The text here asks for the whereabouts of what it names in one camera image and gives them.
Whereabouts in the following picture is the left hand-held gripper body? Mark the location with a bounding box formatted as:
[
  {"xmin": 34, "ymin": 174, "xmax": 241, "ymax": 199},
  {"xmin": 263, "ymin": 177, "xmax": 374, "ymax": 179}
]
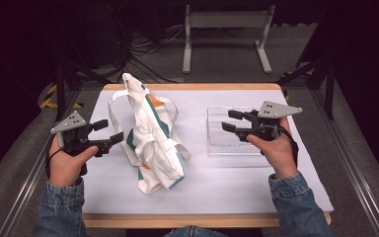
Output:
[{"xmin": 49, "ymin": 111, "xmax": 114, "ymax": 176}]

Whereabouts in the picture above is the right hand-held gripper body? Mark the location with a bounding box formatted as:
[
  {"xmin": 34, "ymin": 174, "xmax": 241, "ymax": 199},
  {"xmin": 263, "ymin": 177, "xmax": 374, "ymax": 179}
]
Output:
[{"xmin": 239, "ymin": 100, "xmax": 303, "ymax": 142}]

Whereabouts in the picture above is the clear plastic container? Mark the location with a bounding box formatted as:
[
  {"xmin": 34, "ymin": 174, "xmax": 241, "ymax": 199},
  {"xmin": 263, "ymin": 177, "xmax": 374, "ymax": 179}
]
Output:
[{"xmin": 205, "ymin": 106, "xmax": 271, "ymax": 158}]

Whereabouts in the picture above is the white canvas tote bag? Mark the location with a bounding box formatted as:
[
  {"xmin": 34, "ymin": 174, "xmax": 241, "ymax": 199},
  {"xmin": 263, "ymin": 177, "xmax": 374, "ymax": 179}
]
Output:
[{"xmin": 108, "ymin": 72, "xmax": 191, "ymax": 196}]

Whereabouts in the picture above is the person's right hand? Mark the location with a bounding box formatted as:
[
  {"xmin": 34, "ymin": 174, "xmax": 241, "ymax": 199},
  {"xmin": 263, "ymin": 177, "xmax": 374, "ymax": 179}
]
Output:
[{"xmin": 246, "ymin": 117, "xmax": 300, "ymax": 180}]

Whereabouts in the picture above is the person's left hand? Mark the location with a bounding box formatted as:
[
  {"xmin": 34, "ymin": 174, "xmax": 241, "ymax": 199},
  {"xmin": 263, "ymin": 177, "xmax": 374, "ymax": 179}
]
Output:
[{"xmin": 47, "ymin": 144, "xmax": 100, "ymax": 188}]

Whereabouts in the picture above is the yellow and black floor tape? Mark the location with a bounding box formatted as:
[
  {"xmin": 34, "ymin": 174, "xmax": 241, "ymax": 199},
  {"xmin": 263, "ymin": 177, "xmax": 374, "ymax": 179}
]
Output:
[{"xmin": 38, "ymin": 84, "xmax": 85, "ymax": 110}]

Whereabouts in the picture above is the black tripod stand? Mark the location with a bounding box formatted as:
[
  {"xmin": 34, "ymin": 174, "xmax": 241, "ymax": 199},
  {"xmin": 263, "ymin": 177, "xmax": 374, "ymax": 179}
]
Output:
[
  {"xmin": 275, "ymin": 57, "xmax": 338, "ymax": 121},
  {"xmin": 52, "ymin": 57, "xmax": 114, "ymax": 122}
]

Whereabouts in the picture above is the white table mat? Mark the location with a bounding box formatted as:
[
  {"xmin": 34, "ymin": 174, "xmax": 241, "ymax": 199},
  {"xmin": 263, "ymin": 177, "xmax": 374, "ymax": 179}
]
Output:
[{"xmin": 81, "ymin": 89, "xmax": 335, "ymax": 215}]

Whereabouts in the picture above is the white metal stand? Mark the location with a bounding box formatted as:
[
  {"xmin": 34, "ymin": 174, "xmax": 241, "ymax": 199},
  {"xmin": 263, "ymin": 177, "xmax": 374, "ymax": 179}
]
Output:
[{"xmin": 182, "ymin": 4, "xmax": 276, "ymax": 75}]

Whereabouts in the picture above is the person's denim lap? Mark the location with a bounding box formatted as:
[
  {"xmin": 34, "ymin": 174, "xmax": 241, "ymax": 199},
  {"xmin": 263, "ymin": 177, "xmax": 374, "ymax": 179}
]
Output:
[{"xmin": 163, "ymin": 225, "xmax": 230, "ymax": 237}]

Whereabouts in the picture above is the black wrist strap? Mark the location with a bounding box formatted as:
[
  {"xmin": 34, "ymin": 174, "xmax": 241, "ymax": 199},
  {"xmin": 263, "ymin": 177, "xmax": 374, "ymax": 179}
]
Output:
[
  {"xmin": 276, "ymin": 125, "xmax": 300, "ymax": 168},
  {"xmin": 44, "ymin": 143, "xmax": 64, "ymax": 182}
]

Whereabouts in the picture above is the aluminium frame rail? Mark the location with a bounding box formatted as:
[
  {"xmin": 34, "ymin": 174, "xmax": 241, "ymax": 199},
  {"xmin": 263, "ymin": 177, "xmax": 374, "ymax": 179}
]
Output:
[
  {"xmin": 309, "ymin": 88, "xmax": 379, "ymax": 237},
  {"xmin": 0, "ymin": 88, "xmax": 82, "ymax": 237}
]

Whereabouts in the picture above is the bundle of black cables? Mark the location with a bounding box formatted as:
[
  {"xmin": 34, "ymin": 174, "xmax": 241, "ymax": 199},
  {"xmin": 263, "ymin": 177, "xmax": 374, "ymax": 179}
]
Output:
[{"xmin": 110, "ymin": 4, "xmax": 186, "ymax": 84}]

